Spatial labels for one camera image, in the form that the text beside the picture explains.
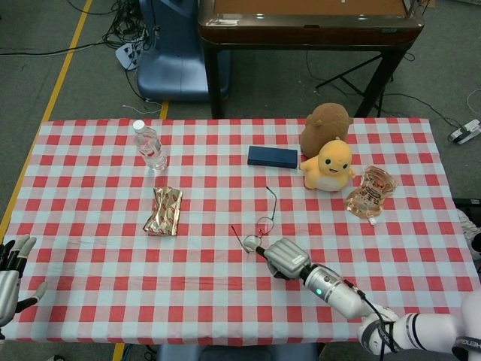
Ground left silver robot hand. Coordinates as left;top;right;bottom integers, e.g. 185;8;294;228
0;233;50;339

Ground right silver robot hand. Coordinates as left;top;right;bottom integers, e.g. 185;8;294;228
255;237;313;281

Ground thin metal eyeglasses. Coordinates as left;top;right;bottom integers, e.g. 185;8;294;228
229;185;279;254

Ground dark blue glasses case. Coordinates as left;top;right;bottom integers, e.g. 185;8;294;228
247;145;299;171

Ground yellow plush toy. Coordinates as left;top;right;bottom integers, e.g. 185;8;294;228
298;138;357;193

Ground red white checkered tablecloth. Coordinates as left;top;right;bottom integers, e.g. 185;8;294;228
0;117;481;345

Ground clear packaged bread bag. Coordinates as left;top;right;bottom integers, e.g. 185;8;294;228
343;164;398;227

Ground blue chair seat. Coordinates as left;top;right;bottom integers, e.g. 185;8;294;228
155;342;321;361

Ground crumpled gold foil packet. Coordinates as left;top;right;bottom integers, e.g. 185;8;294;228
142;186;184;238

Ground brown plush toy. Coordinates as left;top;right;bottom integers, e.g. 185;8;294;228
299;102;355;159

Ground clear plastic water bottle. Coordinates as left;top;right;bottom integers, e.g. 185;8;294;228
132;120;169;171

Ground white grey power strip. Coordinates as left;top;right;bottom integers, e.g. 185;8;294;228
446;119;481;146

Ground blue plastic chair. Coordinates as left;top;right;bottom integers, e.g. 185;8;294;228
135;0;232;104

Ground brown mahjong table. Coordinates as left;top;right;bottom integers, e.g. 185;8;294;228
197;0;426;120

